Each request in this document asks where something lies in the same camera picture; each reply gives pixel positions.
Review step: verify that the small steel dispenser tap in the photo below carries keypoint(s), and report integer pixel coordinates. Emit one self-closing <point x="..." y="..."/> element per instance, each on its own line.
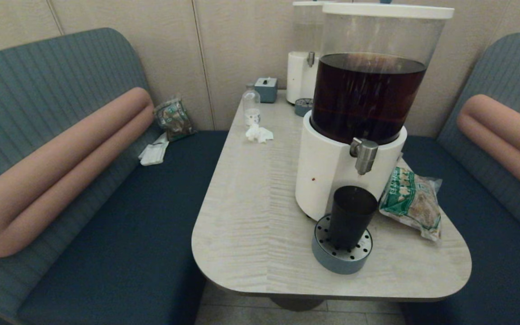
<point x="310" y="58"/>

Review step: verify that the blue tissue box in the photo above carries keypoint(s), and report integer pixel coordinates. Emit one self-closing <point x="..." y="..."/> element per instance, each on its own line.
<point x="266" y="90"/>

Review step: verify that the rear white drink dispenser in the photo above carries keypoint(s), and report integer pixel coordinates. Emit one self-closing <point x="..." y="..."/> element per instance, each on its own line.
<point x="298" y="76"/>

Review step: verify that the green grain snack bag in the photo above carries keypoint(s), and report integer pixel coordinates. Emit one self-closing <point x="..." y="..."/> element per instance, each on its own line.
<point x="411" y="203"/>

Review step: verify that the clear plastic bottle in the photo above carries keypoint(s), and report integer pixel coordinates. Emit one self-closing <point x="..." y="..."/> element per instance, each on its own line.
<point x="251" y="108"/>

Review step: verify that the blue perforated steel drip tray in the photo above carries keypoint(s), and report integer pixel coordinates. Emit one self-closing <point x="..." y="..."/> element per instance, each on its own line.
<point x="341" y="264"/>

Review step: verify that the crumpled white tissue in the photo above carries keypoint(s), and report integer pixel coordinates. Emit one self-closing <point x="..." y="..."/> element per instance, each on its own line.
<point x="257" y="133"/>

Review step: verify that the teal upholstered booth bench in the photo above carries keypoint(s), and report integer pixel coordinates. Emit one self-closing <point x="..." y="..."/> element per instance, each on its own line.
<point x="129" y="225"/>
<point x="490" y="271"/>

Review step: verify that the black plastic cup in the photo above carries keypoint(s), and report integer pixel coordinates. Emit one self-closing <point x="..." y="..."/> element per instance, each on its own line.
<point x="352" y="216"/>

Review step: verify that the white napkin pack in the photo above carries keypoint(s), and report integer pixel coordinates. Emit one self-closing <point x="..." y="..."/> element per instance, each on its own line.
<point x="154" y="153"/>

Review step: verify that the brown green snack bag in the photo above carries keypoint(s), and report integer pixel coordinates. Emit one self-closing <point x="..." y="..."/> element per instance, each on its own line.
<point x="174" y="119"/>

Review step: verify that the large dark tea dispenser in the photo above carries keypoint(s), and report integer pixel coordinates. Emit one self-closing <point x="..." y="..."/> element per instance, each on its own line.
<point x="332" y="180"/>

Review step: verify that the small blue drip tray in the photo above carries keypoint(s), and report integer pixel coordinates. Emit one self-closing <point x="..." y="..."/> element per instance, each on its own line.
<point x="302" y="108"/>

